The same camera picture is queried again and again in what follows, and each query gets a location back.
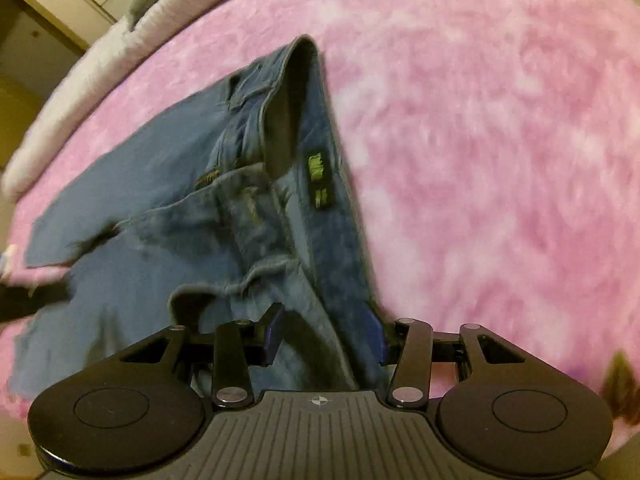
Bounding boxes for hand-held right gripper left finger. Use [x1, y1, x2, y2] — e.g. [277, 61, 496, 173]
[119, 303, 287, 409]

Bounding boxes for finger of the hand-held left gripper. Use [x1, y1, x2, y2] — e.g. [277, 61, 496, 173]
[0, 282, 70, 324]

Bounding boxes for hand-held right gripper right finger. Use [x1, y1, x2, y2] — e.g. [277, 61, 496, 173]
[366, 310, 527, 410]

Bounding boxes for blue denim jeans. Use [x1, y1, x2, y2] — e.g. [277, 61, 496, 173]
[10, 34, 387, 401]

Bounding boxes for pink floral blanket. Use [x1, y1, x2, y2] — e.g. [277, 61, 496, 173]
[0, 0, 640, 463]

